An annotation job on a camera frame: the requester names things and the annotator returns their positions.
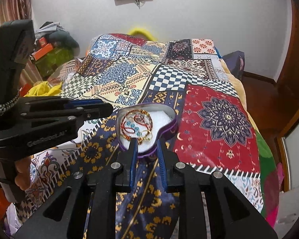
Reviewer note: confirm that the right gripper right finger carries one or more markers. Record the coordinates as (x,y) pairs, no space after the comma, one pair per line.
(210,204)

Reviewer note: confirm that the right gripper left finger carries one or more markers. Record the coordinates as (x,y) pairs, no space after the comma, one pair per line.
(84,206)

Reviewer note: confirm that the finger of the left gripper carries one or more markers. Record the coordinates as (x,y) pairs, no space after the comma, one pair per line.
(81,103)
(91,112)

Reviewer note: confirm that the purple heart-shaped jewelry box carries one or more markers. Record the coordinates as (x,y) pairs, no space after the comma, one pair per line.
(146,123)

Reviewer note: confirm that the person's left hand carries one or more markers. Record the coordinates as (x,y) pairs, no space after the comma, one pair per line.
(22,180)

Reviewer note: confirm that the yellow cloth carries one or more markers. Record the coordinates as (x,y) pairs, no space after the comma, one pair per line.
(44,89)

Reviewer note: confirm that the pile of clothes and boxes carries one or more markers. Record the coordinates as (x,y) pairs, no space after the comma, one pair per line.
(53,47)

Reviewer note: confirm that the pink slipper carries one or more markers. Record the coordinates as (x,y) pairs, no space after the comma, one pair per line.
(280,173)

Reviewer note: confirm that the colourful patchwork bedspread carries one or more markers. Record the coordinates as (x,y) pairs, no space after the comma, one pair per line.
(181,91)

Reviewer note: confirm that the striped pink curtain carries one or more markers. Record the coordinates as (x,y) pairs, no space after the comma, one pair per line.
(16,42)

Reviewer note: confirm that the brown wooden door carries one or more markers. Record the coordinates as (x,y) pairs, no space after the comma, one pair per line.
(288,80)

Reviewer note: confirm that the dark bag beside bed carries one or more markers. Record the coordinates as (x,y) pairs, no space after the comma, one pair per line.
(235,62)

